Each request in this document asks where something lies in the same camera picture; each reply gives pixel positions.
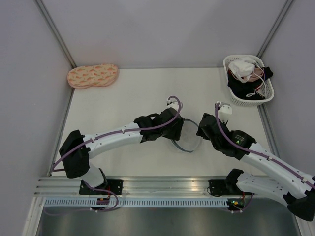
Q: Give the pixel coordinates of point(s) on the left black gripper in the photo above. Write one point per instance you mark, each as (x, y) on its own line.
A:
(175, 134)

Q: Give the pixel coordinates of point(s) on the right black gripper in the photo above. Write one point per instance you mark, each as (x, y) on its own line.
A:
(201, 132)

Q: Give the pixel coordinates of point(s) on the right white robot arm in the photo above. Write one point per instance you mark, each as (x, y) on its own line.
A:
(288, 185)

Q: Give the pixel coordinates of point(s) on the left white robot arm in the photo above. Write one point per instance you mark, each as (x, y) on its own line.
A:
(78, 149)

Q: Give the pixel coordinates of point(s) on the white bra in basket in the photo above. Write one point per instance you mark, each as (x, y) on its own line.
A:
(242, 68)

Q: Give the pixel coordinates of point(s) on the pink patterned bra case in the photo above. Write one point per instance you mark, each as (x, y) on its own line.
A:
(101, 75)

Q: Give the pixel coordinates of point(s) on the black garment in basket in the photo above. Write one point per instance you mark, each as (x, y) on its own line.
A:
(250, 90)

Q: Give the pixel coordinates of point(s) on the white plastic basket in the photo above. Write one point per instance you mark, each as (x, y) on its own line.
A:
(240, 102)

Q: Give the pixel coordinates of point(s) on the pink garment in basket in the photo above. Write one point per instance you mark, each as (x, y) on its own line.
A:
(257, 74)

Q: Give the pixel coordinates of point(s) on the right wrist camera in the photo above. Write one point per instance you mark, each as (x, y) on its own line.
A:
(224, 111)

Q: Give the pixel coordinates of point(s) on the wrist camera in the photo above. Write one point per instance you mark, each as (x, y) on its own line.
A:
(224, 111)
(174, 104)

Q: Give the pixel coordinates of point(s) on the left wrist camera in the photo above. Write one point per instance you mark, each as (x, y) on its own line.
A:
(174, 104)

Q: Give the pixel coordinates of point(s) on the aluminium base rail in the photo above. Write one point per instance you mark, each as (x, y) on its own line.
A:
(59, 186)

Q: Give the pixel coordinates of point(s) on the white slotted cable duct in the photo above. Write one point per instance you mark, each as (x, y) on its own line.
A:
(137, 202)

